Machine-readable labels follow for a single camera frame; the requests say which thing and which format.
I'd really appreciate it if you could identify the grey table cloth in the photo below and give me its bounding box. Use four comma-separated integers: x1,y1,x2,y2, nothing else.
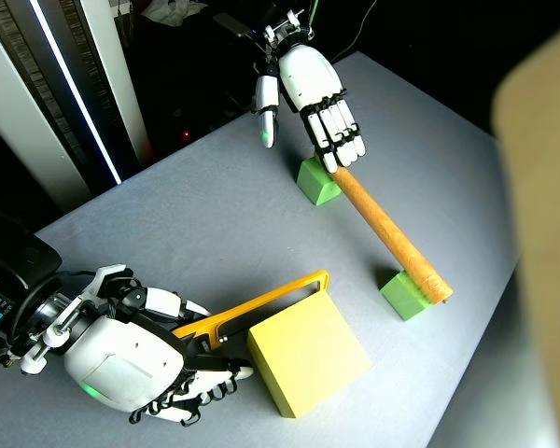
0,49,560,448

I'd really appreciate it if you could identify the beige cardboard board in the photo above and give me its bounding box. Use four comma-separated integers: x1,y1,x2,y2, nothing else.
491,18,560,448

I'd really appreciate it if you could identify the brown wooden dowel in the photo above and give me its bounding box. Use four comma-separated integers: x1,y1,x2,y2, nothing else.
328,166,455,306

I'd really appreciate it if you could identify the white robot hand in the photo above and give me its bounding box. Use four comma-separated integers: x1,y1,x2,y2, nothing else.
61,283,256,427
253,42,368,175

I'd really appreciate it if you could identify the green wooden block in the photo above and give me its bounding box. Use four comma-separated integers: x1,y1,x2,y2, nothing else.
378,270,433,323
295,156,343,206

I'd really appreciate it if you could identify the thin dark cable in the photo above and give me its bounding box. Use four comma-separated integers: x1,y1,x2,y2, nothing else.
330,0,380,65

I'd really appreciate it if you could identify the white crumpled cloth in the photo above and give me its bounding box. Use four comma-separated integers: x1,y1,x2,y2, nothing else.
141,0,212,27

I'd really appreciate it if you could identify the black flat device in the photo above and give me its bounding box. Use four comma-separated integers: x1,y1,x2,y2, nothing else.
212,11,254,39

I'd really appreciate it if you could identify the yellow foam block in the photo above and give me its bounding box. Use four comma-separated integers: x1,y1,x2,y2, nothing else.
245,291,374,419

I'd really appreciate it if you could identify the yellow hacksaw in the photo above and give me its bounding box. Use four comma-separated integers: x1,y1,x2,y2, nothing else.
171,269,330,358

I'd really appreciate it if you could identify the white cabinet with light strip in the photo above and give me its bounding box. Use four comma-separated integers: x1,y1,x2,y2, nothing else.
0,0,151,215

